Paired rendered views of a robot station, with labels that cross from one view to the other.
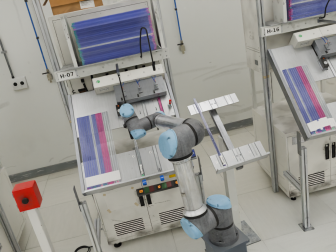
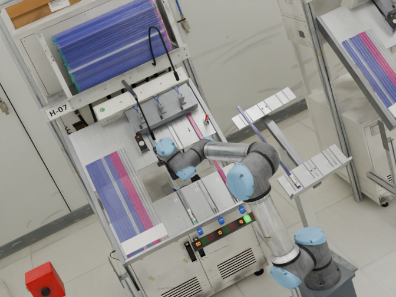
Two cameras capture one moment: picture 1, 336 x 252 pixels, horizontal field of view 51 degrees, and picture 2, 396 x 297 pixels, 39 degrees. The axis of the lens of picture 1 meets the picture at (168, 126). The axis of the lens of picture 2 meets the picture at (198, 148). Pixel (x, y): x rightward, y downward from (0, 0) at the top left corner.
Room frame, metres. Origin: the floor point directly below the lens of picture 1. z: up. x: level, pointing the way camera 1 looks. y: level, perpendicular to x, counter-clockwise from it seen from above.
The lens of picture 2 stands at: (-0.27, 0.22, 2.13)
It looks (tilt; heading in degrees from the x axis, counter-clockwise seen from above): 26 degrees down; 356
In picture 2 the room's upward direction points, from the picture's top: 22 degrees counter-clockwise
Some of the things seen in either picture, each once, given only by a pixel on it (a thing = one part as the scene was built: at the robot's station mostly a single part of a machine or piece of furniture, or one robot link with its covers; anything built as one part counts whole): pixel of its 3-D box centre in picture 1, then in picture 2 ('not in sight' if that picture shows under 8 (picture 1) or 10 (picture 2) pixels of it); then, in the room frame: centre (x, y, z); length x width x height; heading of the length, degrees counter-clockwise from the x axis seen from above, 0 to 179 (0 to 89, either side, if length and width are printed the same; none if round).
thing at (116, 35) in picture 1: (115, 36); (112, 43); (2.41, 0.23, 1.52); 0.51 x 0.13 x 0.27; 95
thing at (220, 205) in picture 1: (218, 209); (311, 246); (1.44, -0.16, 0.72); 0.13 x 0.12 x 0.14; 120
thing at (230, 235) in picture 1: (222, 228); (319, 267); (1.45, -0.17, 0.60); 0.15 x 0.15 x 0.10
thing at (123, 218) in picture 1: (142, 184); (182, 232); (2.53, 0.30, 0.31); 0.70 x 0.65 x 0.62; 95
